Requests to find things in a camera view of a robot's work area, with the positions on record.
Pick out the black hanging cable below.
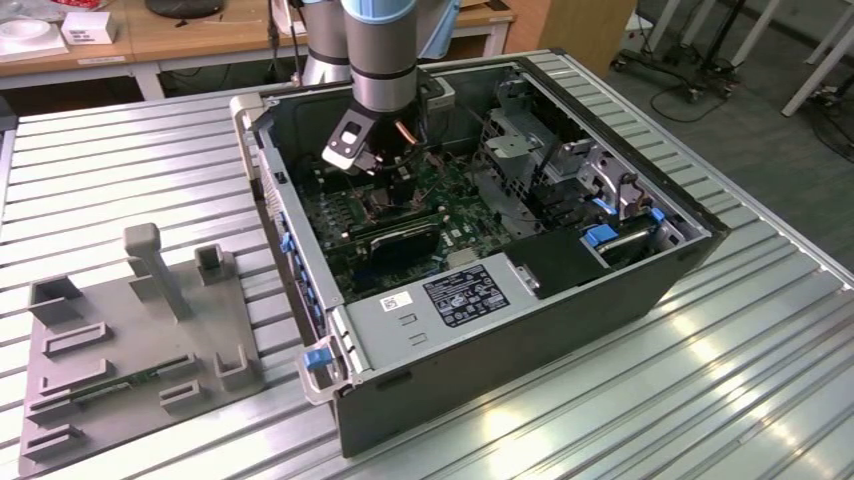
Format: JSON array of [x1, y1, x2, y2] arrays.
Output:
[[264, 0, 287, 61]]

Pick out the black and grey PC case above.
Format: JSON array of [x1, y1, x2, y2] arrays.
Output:
[[228, 47, 730, 459]]

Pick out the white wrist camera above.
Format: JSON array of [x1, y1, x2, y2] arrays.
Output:
[[320, 118, 374, 175]]

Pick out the black wheeled stand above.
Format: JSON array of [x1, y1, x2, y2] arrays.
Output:
[[610, 0, 749, 105]]

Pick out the green RAM stick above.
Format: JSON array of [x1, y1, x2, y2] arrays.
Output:
[[65, 368, 165, 401]]

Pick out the wooden cabinet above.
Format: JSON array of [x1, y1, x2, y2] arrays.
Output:
[[506, 0, 635, 79]]

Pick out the perforated metal drive cage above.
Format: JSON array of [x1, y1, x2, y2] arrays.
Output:
[[476, 77, 559, 234]]

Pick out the white table leg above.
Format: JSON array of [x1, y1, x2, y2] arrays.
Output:
[[779, 29, 854, 119]]

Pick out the grey parts rack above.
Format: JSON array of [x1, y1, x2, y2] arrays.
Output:
[[17, 222, 268, 476]]

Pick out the grey power supply unit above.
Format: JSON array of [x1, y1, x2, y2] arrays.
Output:
[[330, 249, 542, 376]]

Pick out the wooden desk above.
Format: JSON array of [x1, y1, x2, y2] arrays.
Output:
[[0, 0, 519, 101]]

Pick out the green motherboard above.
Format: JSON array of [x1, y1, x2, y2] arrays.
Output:
[[292, 149, 515, 296]]

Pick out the CPU socket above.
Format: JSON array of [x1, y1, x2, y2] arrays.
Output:
[[356, 192, 424, 225]]

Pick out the black rating label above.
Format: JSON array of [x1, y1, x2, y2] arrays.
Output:
[[422, 263, 512, 329]]

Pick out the white bowl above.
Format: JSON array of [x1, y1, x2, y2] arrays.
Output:
[[0, 17, 68, 56]]

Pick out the black plastic shroud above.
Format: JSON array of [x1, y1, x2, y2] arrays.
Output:
[[503, 232, 615, 301]]

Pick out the white cardboard box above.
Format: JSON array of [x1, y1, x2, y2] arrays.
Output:
[[59, 10, 120, 47]]

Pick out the black round object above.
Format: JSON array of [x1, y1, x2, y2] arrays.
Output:
[[144, 0, 226, 17]]

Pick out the blue drive carrier handle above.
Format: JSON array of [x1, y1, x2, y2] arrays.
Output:
[[578, 224, 615, 250]]

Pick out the black expansion card with fan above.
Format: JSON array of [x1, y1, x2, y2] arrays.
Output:
[[364, 221, 442, 269]]

